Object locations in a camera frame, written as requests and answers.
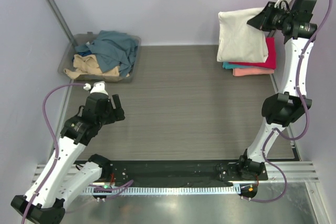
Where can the tan beige t shirt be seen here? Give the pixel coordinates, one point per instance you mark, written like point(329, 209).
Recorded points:
point(88, 65)

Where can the blue grey t shirt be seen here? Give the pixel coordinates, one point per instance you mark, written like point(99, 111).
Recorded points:
point(112, 49)

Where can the folded teal t shirt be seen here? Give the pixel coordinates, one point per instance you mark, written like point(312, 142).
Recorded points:
point(227, 65)

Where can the clear plastic bin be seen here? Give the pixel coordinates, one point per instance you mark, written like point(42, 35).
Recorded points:
point(67, 63)

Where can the cream white t shirt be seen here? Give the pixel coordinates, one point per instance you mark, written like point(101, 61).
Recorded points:
point(238, 41)

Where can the white slotted cable duct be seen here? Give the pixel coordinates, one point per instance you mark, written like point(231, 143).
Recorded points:
point(141, 191)

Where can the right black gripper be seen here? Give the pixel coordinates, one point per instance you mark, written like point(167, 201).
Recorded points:
point(260, 21)

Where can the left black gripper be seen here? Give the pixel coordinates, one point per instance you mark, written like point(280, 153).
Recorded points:
point(116, 114)

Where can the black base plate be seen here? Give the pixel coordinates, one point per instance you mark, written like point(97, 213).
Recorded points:
point(187, 171)

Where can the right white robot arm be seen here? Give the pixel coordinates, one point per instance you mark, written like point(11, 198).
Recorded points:
point(291, 102)

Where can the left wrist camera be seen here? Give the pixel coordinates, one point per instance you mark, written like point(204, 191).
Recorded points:
point(97, 90)

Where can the folded red t shirt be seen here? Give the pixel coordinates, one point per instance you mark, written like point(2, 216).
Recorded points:
point(270, 62)

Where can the folded salmon pink t shirt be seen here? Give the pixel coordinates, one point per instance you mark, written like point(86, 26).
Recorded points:
point(239, 72)

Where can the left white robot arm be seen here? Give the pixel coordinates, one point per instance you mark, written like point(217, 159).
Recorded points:
point(49, 197)

